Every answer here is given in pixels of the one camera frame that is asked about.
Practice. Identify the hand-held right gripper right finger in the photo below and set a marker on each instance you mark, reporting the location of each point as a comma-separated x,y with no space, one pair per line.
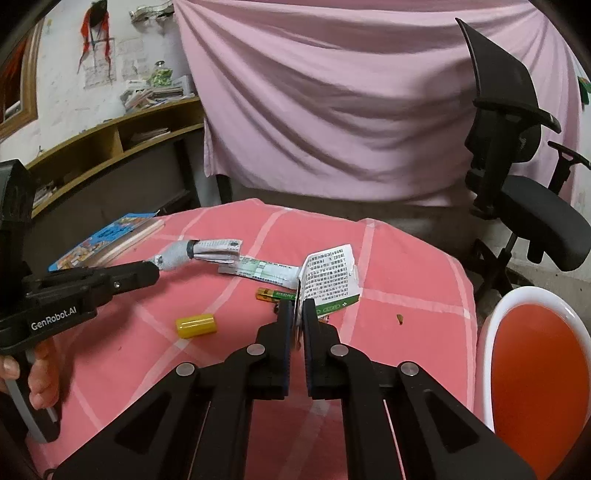
321,364

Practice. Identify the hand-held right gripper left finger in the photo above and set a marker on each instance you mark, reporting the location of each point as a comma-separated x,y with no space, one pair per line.
272,364

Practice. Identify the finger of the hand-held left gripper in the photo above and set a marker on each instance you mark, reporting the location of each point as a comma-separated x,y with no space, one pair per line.
106,284

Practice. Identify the green yellow battery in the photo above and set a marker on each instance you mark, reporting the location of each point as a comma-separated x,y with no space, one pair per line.
272,293

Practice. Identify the yellow plastic cylinder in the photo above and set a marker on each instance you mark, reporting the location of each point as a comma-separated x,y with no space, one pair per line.
196,325

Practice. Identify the white green printed carton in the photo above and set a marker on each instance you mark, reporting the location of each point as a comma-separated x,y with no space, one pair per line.
330,272

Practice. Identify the green white paper strip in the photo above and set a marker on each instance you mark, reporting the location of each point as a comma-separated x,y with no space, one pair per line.
258,269

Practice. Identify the orange plastic bucket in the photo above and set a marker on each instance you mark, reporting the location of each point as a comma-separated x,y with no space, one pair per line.
531,369

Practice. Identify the person's left hand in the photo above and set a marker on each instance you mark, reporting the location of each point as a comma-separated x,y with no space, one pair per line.
44,378

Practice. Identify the stack of loose papers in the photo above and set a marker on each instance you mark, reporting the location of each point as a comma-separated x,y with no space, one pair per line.
44,194

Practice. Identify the blue illustrated book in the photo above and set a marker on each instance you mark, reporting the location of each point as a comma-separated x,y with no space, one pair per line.
106,237

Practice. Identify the wooden shelf desk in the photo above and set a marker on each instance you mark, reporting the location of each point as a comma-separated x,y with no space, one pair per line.
138,184

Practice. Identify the pink checked tablecloth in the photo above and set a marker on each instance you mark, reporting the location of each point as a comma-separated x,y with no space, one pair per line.
406,295

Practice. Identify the thin pile of papers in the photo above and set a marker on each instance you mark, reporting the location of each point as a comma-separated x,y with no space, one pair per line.
147,136

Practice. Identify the white packet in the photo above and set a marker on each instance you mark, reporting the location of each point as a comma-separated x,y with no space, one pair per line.
135,85

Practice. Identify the stack of books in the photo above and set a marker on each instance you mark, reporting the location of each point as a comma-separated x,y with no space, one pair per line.
157,96

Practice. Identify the glass jar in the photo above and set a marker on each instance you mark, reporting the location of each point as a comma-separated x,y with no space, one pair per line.
160,74

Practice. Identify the red black kite decoration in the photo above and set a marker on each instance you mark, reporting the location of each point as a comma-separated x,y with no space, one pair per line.
94,18

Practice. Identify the black office chair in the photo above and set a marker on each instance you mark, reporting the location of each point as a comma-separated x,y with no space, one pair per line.
540,212

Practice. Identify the pink hanging sheet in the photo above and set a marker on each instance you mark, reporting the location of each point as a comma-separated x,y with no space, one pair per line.
323,92

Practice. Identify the white paper wall chart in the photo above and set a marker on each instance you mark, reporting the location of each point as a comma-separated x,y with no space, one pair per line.
129,57
99,69

